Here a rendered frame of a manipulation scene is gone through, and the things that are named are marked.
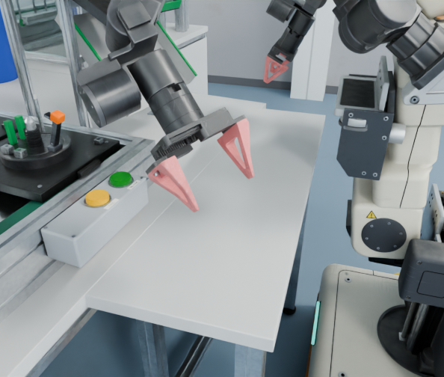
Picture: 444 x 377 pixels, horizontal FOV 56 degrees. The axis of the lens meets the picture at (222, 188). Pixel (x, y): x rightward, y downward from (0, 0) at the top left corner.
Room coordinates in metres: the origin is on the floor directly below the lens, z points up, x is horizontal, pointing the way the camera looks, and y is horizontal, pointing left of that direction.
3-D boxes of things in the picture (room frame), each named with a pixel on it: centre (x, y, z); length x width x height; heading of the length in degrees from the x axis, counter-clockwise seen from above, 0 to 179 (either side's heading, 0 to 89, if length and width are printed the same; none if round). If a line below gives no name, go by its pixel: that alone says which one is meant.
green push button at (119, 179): (0.68, 0.19, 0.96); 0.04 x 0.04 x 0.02
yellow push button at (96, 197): (0.62, 0.22, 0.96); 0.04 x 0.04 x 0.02
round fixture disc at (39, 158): (0.78, 0.38, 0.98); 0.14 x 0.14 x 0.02
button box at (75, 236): (0.62, 0.22, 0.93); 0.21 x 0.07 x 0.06; 157
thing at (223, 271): (0.93, 0.13, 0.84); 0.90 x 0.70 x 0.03; 164
